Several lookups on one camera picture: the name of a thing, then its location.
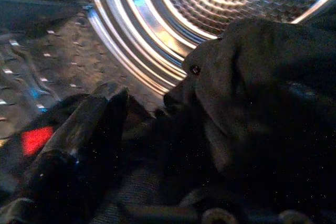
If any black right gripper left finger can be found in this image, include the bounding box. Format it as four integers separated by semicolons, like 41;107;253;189
23;83;113;224

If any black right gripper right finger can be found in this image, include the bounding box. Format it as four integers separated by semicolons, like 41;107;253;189
78;89;130;204

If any black garment with red label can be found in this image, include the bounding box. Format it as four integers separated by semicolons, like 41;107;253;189
0;18;336;224

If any dark drum paddle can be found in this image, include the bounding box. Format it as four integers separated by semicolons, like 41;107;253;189
0;0;91;35

